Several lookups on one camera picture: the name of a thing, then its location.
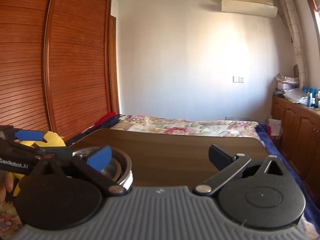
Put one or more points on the wall switch plate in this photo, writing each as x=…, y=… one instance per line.
x=238, y=79

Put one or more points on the person left hand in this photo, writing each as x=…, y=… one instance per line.
x=6, y=186

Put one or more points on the red cloth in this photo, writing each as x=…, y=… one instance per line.
x=105, y=118

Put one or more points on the large steel bowl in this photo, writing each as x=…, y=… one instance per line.
x=102, y=157

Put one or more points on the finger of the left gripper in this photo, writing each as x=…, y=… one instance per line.
x=56, y=152
x=10, y=133

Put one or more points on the yellow plush toy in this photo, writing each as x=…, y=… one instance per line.
x=52, y=140

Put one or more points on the wooden louvered wardrobe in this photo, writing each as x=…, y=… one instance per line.
x=57, y=64

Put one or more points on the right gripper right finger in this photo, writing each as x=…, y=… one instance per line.
x=229, y=167

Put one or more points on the medium steel bowl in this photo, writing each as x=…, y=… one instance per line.
x=112, y=170

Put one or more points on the white paper bag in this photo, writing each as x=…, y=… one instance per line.
x=274, y=127

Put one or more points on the wall power strip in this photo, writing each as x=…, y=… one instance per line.
x=237, y=118

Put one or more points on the floral bed quilt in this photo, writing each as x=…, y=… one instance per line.
x=217, y=128

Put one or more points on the clear plastic bag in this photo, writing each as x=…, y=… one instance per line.
x=296, y=96

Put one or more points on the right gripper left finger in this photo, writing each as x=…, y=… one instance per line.
x=88, y=181

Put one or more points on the wall air conditioner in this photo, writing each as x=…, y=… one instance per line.
x=263, y=8

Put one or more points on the wooden side cabinet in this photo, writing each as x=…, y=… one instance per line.
x=299, y=142

